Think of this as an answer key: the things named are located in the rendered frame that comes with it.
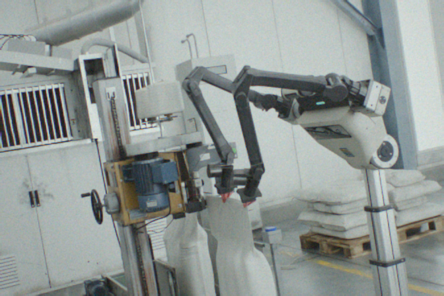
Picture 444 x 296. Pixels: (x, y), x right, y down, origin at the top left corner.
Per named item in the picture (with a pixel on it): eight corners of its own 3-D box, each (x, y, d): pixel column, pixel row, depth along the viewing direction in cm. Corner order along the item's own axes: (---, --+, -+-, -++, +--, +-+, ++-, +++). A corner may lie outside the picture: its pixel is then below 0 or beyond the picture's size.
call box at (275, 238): (283, 240, 321) (281, 229, 321) (269, 244, 318) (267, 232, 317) (275, 238, 328) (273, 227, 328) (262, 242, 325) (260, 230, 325)
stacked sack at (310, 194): (369, 191, 611) (367, 177, 610) (312, 205, 587) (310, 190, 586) (345, 189, 651) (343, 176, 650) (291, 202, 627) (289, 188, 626)
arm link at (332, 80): (356, 87, 241) (352, 81, 245) (336, 77, 237) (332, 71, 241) (343, 106, 245) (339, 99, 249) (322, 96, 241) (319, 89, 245)
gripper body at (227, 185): (213, 187, 298) (214, 174, 295) (230, 183, 303) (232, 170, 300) (220, 193, 293) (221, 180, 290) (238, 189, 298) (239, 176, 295)
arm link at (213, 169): (234, 152, 289) (226, 150, 297) (211, 154, 285) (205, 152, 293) (234, 177, 291) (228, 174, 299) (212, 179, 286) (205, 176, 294)
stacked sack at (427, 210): (450, 216, 605) (447, 201, 605) (397, 231, 578) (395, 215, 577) (419, 213, 644) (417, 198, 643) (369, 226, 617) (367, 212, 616)
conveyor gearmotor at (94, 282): (113, 298, 453) (110, 278, 452) (94, 303, 447) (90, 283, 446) (104, 290, 480) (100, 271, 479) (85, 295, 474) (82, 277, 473)
